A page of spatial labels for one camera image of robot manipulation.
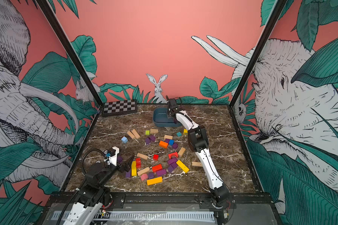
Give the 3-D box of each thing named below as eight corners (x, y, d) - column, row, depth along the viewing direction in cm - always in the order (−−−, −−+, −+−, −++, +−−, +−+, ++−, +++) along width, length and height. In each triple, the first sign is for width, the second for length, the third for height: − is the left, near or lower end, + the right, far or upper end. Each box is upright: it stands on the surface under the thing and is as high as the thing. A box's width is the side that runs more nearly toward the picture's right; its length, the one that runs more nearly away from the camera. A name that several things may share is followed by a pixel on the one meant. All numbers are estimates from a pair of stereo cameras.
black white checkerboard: (103, 113, 115) (102, 112, 113) (105, 104, 122) (104, 102, 120) (135, 110, 118) (134, 108, 116) (135, 100, 125) (134, 98, 123)
